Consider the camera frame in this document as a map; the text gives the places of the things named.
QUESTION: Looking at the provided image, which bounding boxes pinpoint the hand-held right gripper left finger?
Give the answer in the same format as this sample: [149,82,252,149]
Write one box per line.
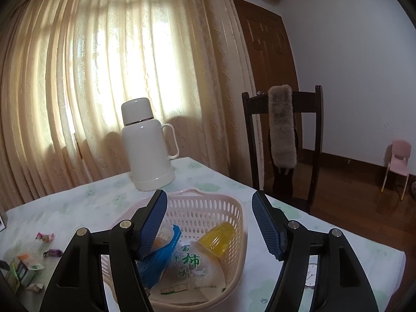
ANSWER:
[41,189,168,312]

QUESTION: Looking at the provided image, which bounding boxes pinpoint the small pink chair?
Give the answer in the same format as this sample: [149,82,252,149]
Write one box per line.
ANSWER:
[381,139,413,200]

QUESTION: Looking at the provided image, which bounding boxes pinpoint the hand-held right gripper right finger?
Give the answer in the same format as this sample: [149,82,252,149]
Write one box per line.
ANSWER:
[252,190,380,312]

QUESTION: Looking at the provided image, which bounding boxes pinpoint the white thermos jug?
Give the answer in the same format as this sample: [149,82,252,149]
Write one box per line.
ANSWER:
[121,97,180,192]

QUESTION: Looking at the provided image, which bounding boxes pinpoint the orange snack packet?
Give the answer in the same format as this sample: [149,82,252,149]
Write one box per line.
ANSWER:
[154,226,173,249]

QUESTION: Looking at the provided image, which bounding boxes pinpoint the wristwatch with white dial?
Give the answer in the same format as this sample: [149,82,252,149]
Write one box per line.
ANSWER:
[305,263,318,288]

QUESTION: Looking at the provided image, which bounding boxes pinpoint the small green carton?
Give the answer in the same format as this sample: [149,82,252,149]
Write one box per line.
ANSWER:
[6,253,45,292]

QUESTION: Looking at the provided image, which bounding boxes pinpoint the white persimmon cake packet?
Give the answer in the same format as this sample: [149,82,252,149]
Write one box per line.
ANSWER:
[151,239,227,306]

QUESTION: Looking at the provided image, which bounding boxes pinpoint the brown wooden door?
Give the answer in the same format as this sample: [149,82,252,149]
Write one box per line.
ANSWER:
[232,0,303,189]

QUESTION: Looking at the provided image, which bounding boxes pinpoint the cream patterned curtain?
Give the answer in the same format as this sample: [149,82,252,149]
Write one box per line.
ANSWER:
[0,0,261,209]

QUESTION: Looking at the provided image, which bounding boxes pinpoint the grey furry cloth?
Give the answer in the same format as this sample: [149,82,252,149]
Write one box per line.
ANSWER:
[267,85,297,170]

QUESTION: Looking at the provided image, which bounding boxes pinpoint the blue snack packet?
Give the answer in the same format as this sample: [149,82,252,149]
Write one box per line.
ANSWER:
[136,224,183,290]

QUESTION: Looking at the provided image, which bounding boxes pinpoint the yellow jelly cup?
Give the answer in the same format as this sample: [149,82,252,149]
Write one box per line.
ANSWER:
[198,223,235,256]

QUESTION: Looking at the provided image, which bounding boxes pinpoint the pink plastic basket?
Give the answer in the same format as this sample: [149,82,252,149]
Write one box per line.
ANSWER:
[99,188,248,311]

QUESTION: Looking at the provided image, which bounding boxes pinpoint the green printed tablecloth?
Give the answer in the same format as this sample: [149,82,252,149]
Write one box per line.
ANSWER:
[0,157,407,312]

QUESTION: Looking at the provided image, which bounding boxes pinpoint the dark wooden chair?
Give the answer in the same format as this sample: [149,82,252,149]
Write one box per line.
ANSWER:
[241,85,324,215]

